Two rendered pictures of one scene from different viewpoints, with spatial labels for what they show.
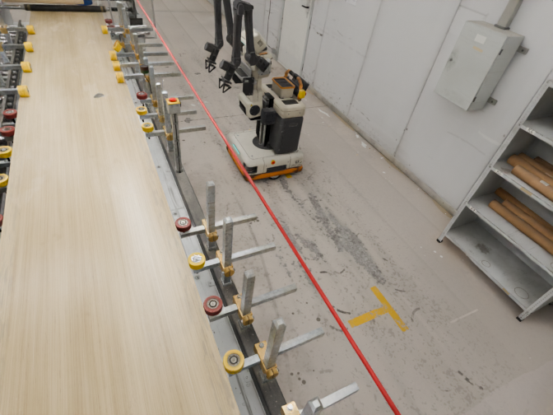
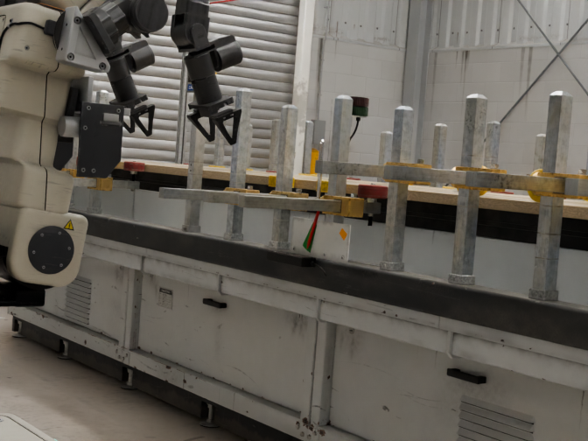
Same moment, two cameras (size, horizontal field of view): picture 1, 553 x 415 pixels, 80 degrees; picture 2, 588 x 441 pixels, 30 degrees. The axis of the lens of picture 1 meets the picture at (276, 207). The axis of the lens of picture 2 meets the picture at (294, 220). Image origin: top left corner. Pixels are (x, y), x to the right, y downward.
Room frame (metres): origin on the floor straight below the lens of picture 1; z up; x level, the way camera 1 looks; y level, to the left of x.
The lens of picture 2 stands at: (5.39, 0.85, 0.95)
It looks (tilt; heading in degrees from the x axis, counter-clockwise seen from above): 3 degrees down; 177
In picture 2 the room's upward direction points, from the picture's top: 4 degrees clockwise
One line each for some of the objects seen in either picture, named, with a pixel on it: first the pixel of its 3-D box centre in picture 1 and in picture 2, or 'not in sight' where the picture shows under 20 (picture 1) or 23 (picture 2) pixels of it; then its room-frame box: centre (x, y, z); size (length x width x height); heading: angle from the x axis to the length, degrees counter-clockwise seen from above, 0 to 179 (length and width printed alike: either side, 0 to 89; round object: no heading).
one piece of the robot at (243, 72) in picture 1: (243, 77); (73, 126); (2.89, 0.48, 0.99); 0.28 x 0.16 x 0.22; 32
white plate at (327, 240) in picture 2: not in sight; (318, 239); (2.44, 1.09, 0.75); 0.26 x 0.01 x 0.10; 32
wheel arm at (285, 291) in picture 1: (254, 301); not in sight; (0.83, 0.03, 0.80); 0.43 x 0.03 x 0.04; 122
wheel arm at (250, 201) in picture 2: (167, 99); (311, 205); (2.55, 1.05, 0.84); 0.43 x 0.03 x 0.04; 122
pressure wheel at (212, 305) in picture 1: (212, 310); not in sight; (0.72, 0.19, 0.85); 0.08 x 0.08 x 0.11
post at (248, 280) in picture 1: (245, 305); not in sight; (0.76, 0.06, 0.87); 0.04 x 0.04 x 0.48; 32
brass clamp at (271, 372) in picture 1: (266, 360); not in sight; (0.57, -0.06, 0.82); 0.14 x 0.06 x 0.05; 32
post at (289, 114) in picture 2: (161, 113); (283, 188); (2.24, 0.99, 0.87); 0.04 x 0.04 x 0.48; 32
